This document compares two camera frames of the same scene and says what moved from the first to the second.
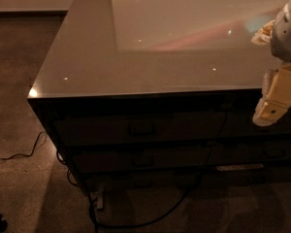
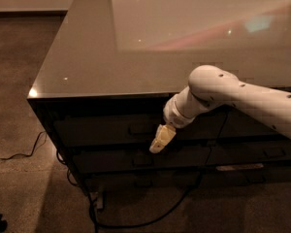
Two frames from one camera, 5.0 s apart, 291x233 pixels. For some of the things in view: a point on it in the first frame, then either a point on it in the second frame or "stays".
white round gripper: x=287 y=36 to x=175 y=116
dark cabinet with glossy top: x=145 y=88 stays
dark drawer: x=141 y=129 stays
